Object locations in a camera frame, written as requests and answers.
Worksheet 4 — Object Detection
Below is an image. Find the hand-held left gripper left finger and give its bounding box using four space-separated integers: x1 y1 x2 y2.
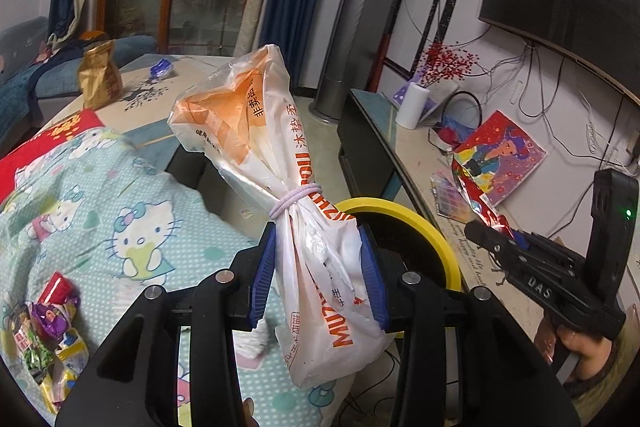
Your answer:
55 223 278 427

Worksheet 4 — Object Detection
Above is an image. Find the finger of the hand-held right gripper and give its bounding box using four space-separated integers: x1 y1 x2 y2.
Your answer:
464 223 527 276
510 230 567 259

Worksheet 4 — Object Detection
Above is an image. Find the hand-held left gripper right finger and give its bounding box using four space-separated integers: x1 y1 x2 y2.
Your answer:
356 227 583 427

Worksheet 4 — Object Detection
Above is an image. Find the shiny red foil wrapper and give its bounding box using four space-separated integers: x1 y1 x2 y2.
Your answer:
450 152 521 243

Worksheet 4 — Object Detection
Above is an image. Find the black bin with yellow rim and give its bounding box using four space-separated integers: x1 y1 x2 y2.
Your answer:
332 197 463 343

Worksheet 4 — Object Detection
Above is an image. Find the white plastic bag orange print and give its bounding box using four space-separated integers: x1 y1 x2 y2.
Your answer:
166 43 396 390

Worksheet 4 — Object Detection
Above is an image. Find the yellow white snack wrapper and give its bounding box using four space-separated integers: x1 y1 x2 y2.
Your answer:
40 329 88 413

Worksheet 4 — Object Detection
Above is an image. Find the person's right forearm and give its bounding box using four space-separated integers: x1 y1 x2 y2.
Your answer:
562 347 632 414

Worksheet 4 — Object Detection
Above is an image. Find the person's right hand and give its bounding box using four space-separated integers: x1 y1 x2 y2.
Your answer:
532 313 616 371

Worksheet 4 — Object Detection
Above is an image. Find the colourful plastic packet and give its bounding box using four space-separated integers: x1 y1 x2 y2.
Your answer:
432 174 473 220

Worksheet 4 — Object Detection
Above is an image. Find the colourful portrait painting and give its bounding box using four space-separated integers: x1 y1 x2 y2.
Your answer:
452 109 547 208

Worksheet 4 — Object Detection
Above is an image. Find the dark television stand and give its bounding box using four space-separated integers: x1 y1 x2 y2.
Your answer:
337 88 551 308

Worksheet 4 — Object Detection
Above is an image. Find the purple dotted box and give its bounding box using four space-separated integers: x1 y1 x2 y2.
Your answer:
392 77 452 124

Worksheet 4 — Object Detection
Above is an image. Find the white paper roll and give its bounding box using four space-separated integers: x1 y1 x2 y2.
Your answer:
396 83 431 129

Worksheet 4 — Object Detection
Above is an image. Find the cartoon cat printed blanket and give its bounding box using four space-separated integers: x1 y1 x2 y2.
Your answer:
0 127 361 427

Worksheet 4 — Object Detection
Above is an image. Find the red berry branch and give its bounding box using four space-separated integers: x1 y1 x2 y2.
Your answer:
417 42 481 88

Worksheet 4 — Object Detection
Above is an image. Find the red cylindrical snack wrapper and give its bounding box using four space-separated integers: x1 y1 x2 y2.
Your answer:
37 272 81 313

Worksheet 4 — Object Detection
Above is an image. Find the purple foil wrapper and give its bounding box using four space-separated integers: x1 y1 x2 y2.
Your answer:
30 299 76 338

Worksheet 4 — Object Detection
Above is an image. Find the blue crumpled wrapper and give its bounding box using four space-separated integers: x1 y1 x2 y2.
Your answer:
149 59 174 82

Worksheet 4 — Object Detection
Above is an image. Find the green snack wrapper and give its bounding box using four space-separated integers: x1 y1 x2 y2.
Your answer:
10 302 53 380

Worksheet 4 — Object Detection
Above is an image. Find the gold foil bag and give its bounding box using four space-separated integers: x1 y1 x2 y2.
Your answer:
77 40 122 109

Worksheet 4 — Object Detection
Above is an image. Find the red printed cloth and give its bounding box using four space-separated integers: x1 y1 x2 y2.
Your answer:
0 109 103 200

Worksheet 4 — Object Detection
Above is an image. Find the silver tower air conditioner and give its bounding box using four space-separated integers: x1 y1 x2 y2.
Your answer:
307 0 421 125

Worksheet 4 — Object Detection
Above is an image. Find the blue grey sofa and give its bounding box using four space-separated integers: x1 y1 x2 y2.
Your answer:
0 17 156 142

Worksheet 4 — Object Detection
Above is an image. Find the purple hair tie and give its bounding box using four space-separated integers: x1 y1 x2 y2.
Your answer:
270 184 326 220

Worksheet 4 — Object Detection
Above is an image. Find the black cable loop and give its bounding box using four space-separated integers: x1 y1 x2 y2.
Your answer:
435 91 483 132

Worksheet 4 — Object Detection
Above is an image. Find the black wall cable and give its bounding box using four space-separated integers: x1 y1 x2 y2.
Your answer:
487 42 626 158

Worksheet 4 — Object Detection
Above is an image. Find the black wall frame trim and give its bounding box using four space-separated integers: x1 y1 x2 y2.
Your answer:
367 0 448 80

